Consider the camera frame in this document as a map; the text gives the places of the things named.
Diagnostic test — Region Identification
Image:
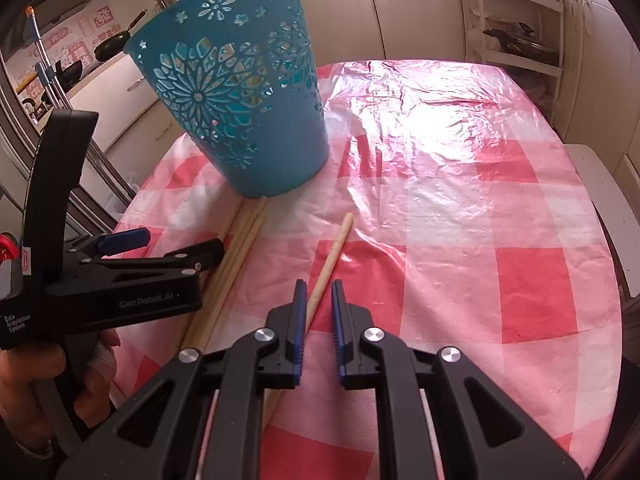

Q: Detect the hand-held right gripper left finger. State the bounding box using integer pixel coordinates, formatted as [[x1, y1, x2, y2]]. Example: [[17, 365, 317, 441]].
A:
[[55, 279, 308, 480]]

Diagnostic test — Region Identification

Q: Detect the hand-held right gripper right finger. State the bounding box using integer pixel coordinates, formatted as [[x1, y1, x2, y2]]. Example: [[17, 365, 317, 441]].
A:
[[332, 279, 586, 480]]

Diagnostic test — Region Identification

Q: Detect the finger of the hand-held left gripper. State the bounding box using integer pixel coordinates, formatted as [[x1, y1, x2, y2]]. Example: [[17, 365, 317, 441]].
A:
[[80, 238, 225, 282], [65, 228, 152, 261]]

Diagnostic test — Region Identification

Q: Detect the wooden chopstick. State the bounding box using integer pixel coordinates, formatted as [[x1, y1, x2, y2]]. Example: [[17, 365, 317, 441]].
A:
[[196, 197, 269, 353], [187, 203, 257, 351], [262, 212, 356, 423], [181, 225, 236, 348]]

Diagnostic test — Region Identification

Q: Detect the blue cutout plastic basket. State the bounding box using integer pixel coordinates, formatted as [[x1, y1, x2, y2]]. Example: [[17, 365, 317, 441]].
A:
[[123, 0, 331, 198]]

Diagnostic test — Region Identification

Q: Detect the person's left hand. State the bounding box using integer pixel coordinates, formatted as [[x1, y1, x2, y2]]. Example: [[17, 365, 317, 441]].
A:
[[0, 331, 123, 460]]

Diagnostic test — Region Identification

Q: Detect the cream drawer cabinet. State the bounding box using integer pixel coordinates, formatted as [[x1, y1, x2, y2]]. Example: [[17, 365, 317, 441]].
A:
[[65, 52, 193, 176]]

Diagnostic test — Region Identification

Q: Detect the pink checked tablecloth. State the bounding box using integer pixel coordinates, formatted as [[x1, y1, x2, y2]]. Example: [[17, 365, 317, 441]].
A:
[[107, 59, 623, 480]]

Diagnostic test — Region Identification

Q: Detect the black wok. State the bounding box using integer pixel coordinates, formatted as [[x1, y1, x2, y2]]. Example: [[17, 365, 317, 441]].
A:
[[54, 59, 85, 93]]

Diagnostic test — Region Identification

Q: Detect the black frying pan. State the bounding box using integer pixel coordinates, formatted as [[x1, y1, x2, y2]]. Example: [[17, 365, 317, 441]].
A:
[[94, 9, 149, 63]]

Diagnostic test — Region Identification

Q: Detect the cream door cabinet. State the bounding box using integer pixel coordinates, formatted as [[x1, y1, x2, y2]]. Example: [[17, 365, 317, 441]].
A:
[[295, 0, 468, 63]]

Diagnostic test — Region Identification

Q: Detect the dark cooking pot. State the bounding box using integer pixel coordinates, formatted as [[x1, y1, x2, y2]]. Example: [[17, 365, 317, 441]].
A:
[[485, 32, 558, 67]]

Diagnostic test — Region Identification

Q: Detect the white shelf rack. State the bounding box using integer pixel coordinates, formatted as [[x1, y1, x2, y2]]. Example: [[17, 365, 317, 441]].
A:
[[457, 0, 568, 128]]

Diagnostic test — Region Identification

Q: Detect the mop with metal handle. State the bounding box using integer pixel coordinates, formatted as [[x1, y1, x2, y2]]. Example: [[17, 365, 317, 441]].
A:
[[25, 6, 71, 111]]

